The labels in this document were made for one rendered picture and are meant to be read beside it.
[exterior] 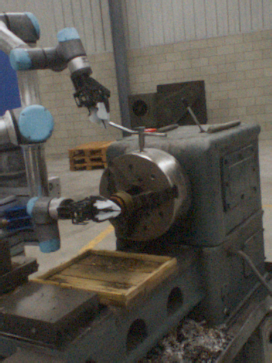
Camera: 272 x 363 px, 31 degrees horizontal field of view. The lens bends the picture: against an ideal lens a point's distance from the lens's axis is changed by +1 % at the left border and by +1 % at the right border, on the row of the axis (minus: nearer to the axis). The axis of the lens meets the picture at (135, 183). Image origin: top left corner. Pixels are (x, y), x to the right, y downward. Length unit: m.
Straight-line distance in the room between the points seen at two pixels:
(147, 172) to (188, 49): 10.30
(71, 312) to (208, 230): 0.76
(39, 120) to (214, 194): 0.66
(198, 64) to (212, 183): 10.14
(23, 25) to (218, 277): 1.27
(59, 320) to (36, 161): 0.79
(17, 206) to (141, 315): 0.81
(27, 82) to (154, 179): 0.80
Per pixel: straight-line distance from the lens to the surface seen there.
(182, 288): 1.71
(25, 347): 1.20
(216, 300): 1.86
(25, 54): 1.79
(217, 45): 11.76
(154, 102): 10.66
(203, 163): 1.71
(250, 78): 11.65
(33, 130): 1.61
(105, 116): 1.73
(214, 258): 1.81
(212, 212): 1.75
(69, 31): 1.78
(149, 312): 1.54
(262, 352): 2.21
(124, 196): 1.58
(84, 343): 1.16
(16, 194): 2.09
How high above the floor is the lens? 1.45
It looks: 11 degrees down
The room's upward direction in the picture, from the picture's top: 6 degrees counter-clockwise
